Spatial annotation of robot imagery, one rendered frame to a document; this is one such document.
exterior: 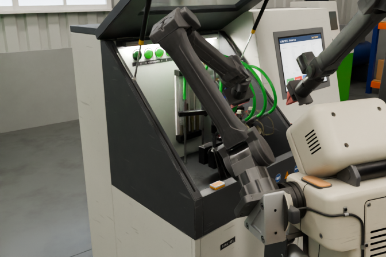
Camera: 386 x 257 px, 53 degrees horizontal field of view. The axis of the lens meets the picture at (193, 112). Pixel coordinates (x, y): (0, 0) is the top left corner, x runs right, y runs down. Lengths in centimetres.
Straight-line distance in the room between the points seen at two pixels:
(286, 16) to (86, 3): 377
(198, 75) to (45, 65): 453
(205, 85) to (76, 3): 465
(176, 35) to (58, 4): 455
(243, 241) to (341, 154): 89
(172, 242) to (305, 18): 141
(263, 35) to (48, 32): 380
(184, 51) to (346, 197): 47
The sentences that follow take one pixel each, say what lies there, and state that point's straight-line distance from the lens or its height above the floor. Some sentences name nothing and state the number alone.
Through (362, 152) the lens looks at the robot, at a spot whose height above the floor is 130.
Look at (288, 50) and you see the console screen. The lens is 209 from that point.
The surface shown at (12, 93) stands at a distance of 533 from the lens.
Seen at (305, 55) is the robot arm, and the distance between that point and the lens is 143.
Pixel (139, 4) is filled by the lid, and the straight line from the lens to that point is 145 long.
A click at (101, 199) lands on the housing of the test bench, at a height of 67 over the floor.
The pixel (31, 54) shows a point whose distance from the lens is 530.
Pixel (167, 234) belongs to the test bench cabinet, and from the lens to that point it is 156.
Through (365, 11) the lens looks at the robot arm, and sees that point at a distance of 108.
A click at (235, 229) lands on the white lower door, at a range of 158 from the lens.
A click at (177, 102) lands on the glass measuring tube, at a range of 187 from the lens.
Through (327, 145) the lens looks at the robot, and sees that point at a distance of 85.
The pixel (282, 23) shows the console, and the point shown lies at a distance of 210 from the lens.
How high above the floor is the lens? 161
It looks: 17 degrees down
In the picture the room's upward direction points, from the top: 1 degrees counter-clockwise
